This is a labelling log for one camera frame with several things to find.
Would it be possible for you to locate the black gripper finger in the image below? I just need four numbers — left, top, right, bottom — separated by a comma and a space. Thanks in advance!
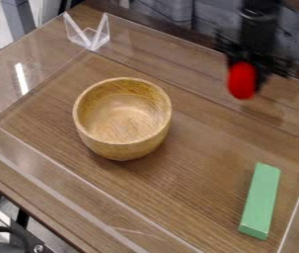
253, 66, 271, 92

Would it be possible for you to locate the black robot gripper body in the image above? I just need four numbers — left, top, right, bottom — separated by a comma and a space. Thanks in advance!
213, 6, 294, 77

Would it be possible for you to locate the red plush strawberry fruit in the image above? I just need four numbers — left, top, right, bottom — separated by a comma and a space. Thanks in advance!
228, 61, 256, 100

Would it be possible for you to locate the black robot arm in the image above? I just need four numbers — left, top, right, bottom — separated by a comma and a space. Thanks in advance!
213, 0, 294, 100

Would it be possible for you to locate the round wooden bowl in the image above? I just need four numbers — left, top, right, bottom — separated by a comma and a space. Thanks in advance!
72, 77, 172, 161

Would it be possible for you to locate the green rectangular block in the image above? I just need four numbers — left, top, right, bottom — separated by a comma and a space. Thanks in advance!
239, 163, 280, 240

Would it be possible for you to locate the black metal clamp base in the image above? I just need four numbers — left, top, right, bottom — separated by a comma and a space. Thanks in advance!
9, 221, 56, 253

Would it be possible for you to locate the clear acrylic tray enclosure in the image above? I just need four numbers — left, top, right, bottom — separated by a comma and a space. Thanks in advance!
0, 9, 299, 253

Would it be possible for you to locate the clear acrylic corner bracket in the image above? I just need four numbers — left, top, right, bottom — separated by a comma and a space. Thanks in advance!
62, 12, 111, 51

